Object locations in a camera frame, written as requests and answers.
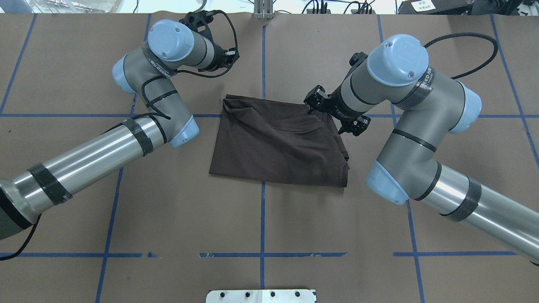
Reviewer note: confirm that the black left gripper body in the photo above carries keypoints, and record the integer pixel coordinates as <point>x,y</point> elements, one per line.
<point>217,55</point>

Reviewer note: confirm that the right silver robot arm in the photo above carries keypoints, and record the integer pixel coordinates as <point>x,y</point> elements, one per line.
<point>432,105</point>

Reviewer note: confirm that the aluminium frame post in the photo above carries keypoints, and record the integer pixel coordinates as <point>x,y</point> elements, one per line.
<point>263,9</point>

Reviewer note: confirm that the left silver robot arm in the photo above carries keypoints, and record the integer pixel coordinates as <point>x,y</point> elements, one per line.
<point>145,72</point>

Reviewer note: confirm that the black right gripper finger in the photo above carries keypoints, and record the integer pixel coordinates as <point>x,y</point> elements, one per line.
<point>316,98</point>
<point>355,127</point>

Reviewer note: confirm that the black box with label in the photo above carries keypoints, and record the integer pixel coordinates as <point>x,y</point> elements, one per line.
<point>435,7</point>

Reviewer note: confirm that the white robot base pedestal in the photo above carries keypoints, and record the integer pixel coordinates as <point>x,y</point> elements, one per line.
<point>301,295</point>

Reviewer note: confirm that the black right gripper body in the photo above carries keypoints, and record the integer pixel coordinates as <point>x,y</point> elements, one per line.
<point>335,106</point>

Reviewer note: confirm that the dark brown t-shirt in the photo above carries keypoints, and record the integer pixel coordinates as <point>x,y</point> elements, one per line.
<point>279,142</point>

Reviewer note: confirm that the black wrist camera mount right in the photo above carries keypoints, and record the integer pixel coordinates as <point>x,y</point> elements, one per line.
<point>357,59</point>

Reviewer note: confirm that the clear plastic bag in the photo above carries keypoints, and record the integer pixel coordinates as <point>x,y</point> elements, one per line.
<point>74,6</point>

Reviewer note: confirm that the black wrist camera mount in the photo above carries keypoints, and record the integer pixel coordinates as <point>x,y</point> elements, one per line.
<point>199,21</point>
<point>357,59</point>

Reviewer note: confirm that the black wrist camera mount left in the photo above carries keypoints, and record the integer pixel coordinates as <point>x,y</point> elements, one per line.
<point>199,21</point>

